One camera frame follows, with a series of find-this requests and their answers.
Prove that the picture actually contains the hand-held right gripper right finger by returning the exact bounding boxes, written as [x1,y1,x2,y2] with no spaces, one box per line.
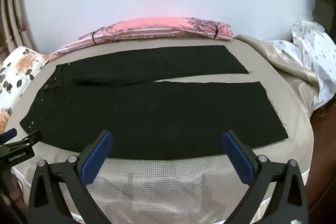
[221,130,308,224]

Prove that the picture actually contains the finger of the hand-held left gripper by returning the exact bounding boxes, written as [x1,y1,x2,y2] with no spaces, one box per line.
[14,130,43,148]
[0,128,18,144]

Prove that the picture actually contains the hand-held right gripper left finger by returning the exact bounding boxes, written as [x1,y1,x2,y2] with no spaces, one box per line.
[28,130,114,224]

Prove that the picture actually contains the black pants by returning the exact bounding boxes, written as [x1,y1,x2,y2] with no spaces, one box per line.
[20,45,290,161]

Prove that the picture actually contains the white floral pillow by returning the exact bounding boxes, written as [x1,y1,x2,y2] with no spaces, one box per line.
[0,46,50,134]

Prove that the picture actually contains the beige textured mattress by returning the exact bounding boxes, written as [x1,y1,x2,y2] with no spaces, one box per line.
[5,38,315,224]

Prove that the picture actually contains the beige satin blanket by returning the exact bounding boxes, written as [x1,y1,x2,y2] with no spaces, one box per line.
[234,34,322,113]

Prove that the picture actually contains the ridged wooden headboard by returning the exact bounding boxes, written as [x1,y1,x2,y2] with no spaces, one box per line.
[0,0,38,62]

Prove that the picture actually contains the white dotted cloth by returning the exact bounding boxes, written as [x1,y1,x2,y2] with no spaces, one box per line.
[264,21,336,110]

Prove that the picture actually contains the pink tree-print pillow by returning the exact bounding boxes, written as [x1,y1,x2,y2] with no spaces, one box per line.
[49,16,234,62]

